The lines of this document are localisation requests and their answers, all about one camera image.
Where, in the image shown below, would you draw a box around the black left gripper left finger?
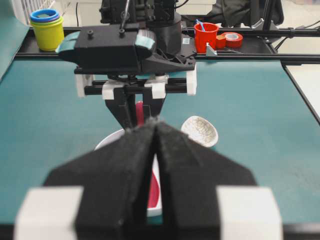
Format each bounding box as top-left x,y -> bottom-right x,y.
44,124 -> 156,240

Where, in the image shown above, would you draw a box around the black wrist camera teal straps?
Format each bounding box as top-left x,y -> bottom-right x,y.
55,23 -> 157,75

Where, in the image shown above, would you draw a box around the red tape roll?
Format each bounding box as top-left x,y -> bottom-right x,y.
215,32 -> 243,49

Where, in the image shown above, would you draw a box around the white round bowl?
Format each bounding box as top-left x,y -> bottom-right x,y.
95,129 -> 162,217

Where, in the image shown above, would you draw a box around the red plastic cup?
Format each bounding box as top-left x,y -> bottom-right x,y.
194,22 -> 220,54

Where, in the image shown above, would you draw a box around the green stacked cups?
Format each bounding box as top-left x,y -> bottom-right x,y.
29,8 -> 65,52

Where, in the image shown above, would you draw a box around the black frame rail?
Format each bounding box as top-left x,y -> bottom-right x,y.
14,26 -> 320,66
281,63 -> 320,125

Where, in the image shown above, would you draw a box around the black frame rail right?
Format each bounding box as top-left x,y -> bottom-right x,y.
281,63 -> 320,125

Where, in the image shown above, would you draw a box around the speckled ceramic spoon rest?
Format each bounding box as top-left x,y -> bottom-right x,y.
180,115 -> 219,148

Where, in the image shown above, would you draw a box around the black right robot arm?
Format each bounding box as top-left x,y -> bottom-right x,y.
74,0 -> 197,129

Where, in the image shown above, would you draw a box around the black rear frame rail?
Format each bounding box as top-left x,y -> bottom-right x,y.
14,26 -> 320,66

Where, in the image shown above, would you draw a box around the blue stick in cup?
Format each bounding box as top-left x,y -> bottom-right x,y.
195,19 -> 206,32

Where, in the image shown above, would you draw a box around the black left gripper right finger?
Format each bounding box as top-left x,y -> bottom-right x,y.
155,122 -> 257,240

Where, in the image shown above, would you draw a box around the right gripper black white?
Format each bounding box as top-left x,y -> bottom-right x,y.
74,64 -> 197,129

